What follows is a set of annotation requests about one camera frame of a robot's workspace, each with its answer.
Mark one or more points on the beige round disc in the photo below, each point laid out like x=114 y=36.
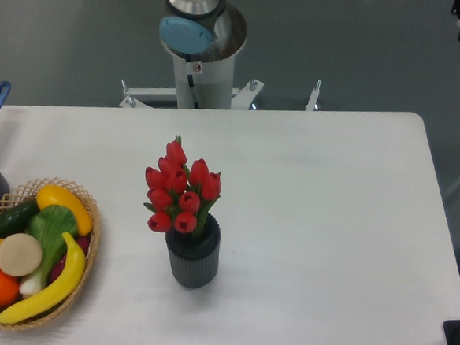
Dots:
x=20 y=254

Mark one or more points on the green cucumber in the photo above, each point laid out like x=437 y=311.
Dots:
x=16 y=219

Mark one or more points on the dark red vegetable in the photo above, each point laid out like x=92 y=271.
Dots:
x=84 y=243

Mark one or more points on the yellow banana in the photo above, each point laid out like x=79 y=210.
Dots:
x=53 y=294

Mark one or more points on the green bok choy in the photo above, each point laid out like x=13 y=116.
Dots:
x=47 y=227

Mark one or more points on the red tulip bouquet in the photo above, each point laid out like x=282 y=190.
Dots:
x=180 y=196

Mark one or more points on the dark grey ribbed vase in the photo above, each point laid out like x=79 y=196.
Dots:
x=194 y=262

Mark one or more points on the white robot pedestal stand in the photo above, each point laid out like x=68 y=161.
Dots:
x=199 y=85

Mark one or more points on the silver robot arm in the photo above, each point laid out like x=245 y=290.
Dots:
x=323 y=35

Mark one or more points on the woven wicker basket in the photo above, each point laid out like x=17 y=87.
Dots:
x=28 y=191

